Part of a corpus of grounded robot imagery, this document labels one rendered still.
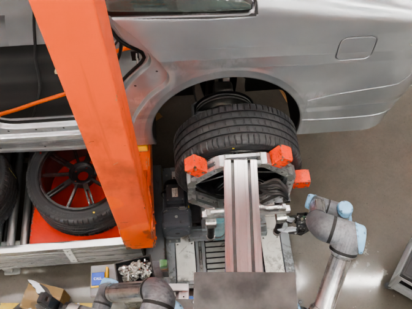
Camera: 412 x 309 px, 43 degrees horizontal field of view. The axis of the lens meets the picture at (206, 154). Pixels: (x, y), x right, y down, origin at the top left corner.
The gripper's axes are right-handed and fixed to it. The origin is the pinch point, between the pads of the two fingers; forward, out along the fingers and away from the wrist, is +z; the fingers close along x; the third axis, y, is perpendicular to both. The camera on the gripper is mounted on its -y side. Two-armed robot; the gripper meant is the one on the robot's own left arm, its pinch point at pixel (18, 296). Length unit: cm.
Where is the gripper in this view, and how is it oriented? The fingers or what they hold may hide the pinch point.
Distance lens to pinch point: 223.9
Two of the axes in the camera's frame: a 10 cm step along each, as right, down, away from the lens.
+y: -0.3, 6.0, 8.0
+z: -9.7, -2.2, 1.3
